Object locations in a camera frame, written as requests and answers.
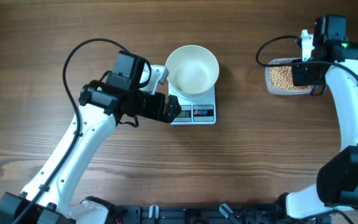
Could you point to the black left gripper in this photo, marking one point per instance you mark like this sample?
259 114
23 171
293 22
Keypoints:
156 113

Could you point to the clear container of soybeans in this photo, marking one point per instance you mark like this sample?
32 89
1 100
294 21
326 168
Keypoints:
279 81

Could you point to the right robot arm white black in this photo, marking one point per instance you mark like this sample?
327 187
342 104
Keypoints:
330 60

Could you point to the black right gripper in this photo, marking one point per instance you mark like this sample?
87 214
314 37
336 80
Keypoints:
299 77

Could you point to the white digital kitchen scale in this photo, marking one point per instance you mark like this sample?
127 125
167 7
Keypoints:
195 109

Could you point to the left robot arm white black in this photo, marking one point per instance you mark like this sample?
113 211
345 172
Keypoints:
129 88

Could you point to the white round bowl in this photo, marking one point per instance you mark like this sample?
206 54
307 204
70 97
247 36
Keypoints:
193 70

